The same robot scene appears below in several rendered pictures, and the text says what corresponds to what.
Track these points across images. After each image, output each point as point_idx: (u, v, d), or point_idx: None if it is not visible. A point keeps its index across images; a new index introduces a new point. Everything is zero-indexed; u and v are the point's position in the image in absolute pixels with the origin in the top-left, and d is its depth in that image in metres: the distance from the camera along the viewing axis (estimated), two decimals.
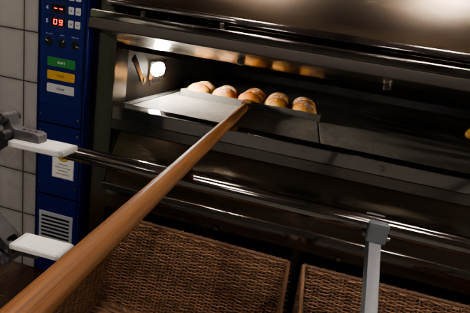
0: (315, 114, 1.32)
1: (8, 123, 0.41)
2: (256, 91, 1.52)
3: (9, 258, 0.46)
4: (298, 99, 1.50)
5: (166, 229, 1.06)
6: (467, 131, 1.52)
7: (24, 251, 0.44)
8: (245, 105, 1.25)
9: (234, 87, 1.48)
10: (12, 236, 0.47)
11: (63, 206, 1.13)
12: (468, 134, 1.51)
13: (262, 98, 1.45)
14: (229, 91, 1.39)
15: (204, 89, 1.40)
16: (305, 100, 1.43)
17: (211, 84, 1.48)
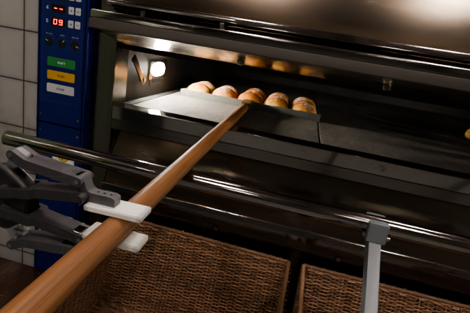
0: (315, 114, 1.33)
1: (84, 186, 0.41)
2: (256, 91, 1.52)
3: None
4: (298, 99, 1.50)
5: (166, 229, 1.06)
6: (467, 131, 1.52)
7: None
8: (245, 105, 1.25)
9: (234, 87, 1.48)
10: (80, 229, 0.44)
11: (63, 206, 1.13)
12: (468, 134, 1.51)
13: (262, 98, 1.45)
14: (229, 91, 1.39)
15: (204, 89, 1.40)
16: (305, 100, 1.43)
17: (211, 84, 1.48)
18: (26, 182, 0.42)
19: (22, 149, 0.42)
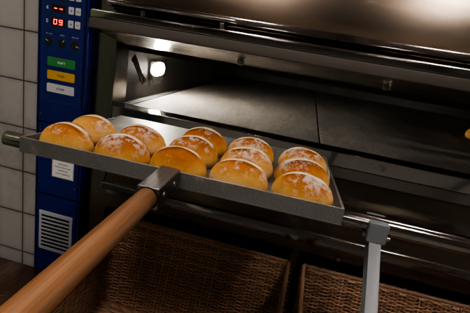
0: (329, 207, 0.54)
1: None
2: (203, 134, 0.73)
3: None
4: (290, 153, 0.71)
5: (166, 229, 1.06)
6: (467, 131, 1.52)
7: None
8: (142, 197, 0.45)
9: (154, 129, 0.69)
10: None
11: (63, 206, 1.13)
12: (468, 134, 1.51)
13: (212, 154, 0.66)
14: (130, 145, 0.60)
15: (73, 137, 0.61)
16: (307, 161, 0.64)
17: (104, 123, 0.69)
18: None
19: None
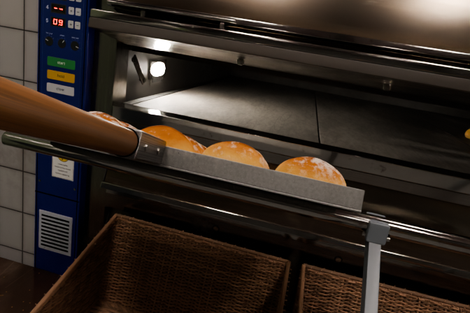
0: (346, 188, 0.44)
1: None
2: None
3: None
4: None
5: (166, 229, 1.06)
6: (467, 131, 1.52)
7: None
8: (120, 126, 0.36)
9: (136, 128, 0.61)
10: None
11: (63, 206, 1.13)
12: (468, 134, 1.51)
13: (200, 153, 0.57)
14: (108, 120, 0.51)
15: None
16: None
17: None
18: None
19: None
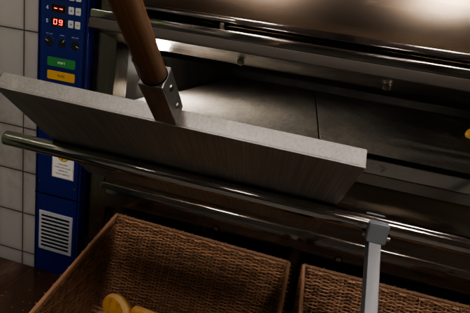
0: (350, 147, 0.47)
1: None
2: None
3: None
4: None
5: (166, 229, 1.06)
6: (467, 131, 1.52)
7: None
8: None
9: None
10: None
11: (63, 206, 1.13)
12: (468, 134, 1.51)
13: None
14: None
15: (129, 304, 1.04)
16: None
17: None
18: None
19: None
